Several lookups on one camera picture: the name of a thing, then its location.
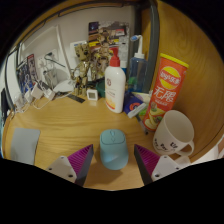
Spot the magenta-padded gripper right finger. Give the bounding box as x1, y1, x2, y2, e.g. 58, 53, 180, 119
134, 143, 183, 185

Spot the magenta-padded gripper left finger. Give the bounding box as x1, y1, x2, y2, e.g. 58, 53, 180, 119
45, 143, 94, 187

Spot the light blue computer mouse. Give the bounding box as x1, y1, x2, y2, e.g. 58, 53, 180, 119
99, 128, 130, 171

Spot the grey mouse pad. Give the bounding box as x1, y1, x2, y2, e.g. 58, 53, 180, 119
9, 127, 42, 166

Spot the white mug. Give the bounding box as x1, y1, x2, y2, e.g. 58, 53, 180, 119
152, 109, 196, 158

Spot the black pen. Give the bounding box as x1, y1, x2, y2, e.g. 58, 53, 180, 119
135, 114, 149, 136

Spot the blue packet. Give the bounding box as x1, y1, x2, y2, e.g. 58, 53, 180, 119
123, 91, 148, 119

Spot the small white desk clock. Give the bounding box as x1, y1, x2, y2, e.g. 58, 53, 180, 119
86, 88, 100, 102

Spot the orange chips can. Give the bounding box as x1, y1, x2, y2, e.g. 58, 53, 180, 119
142, 53, 190, 132

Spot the white power strip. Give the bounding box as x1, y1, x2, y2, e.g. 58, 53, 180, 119
43, 88, 57, 101

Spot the white lotion bottle red cap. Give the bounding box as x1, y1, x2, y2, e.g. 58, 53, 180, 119
104, 48, 127, 114

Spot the white charger block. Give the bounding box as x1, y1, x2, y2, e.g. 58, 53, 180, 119
30, 82, 45, 100

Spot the gold robot model figure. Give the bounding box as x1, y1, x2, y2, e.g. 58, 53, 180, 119
66, 33, 116, 104

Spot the blue model kit box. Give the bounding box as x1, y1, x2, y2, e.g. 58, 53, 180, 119
14, 53, 38, 96

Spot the printed poster box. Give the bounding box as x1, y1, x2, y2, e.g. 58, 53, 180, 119
87, 20, 130, 64

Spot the white wall socket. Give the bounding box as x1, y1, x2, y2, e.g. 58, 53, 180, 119
37, 49, 59, 68

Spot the white wall box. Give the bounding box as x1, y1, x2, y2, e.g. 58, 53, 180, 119
69, 39, 88, 57

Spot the grey metal desk frame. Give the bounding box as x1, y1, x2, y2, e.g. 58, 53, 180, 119
133, 0, 161, 94

